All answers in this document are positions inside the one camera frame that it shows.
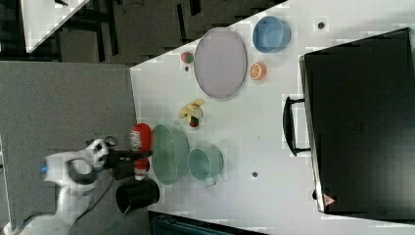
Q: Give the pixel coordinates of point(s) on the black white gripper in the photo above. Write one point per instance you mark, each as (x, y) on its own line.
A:
(120, 162)

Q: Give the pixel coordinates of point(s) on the red ketchup bottle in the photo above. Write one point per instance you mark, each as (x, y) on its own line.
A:
(141, 141)

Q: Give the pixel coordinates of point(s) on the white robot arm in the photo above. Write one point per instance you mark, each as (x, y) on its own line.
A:
(76, 173)

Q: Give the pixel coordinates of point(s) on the green oval strainer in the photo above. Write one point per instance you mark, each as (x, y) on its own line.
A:
(170, 153)

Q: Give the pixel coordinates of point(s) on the black cylinder cup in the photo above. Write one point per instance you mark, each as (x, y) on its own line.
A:
(137, 194)

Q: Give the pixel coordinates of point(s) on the strawberry under banana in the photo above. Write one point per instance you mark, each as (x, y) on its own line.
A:
(194, 122)

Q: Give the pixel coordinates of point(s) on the green mug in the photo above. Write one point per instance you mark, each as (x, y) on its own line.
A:
(206, 164)

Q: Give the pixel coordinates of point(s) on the peeled toy banana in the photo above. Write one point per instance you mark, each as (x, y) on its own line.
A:
(192, 110)

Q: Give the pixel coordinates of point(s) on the red toy strawberry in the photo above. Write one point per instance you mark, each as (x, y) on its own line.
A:
(187, 57)

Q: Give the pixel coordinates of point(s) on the grey round plate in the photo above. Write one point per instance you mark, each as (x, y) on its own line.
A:
(220, 63)

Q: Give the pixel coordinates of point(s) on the orange slice toy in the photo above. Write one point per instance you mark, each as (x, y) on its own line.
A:
(257, 71)

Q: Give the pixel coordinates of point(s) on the white table in background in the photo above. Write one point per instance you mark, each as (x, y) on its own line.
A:
(41, 18)

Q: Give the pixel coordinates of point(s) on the blue bowl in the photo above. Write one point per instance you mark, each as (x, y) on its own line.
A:
(271, 35)

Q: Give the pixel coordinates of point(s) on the black toaster oven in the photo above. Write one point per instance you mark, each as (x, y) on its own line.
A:
(359, 107)

